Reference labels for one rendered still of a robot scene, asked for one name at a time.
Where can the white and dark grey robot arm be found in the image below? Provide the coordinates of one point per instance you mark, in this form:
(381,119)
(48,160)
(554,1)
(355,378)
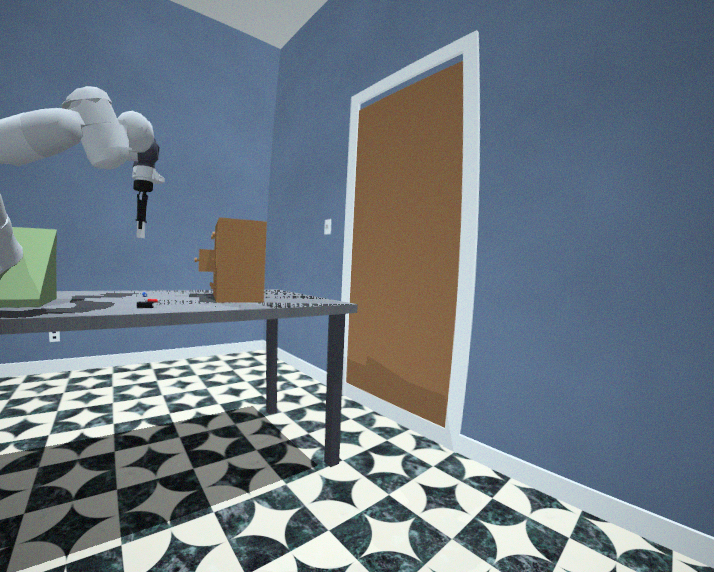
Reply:
(89,117)

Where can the brown wooden chest of drawers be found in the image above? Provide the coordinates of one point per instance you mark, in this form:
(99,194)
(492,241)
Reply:
(240,260)

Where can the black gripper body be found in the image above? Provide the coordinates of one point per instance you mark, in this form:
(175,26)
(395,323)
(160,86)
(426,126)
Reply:
(143,186)

